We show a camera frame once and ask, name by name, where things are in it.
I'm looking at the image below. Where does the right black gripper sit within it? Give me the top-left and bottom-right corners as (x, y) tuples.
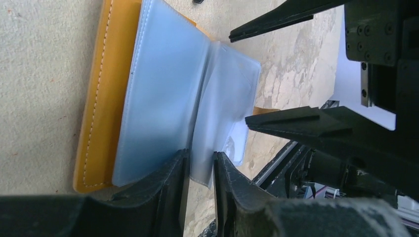
(344, 0), (419, 131)

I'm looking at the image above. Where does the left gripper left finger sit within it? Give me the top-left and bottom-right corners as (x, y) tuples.
(0, 149), (190, 237)

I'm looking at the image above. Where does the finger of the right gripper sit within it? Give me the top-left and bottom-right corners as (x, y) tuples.
(245, 106), (419, 200)
(229, 0), (347, 42)

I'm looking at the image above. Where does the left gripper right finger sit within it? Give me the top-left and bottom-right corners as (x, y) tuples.
(213, 152), (403, 237)

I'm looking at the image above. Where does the mustard yellow card holder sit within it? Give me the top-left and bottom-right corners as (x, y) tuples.
(73, 0), (261, 193)

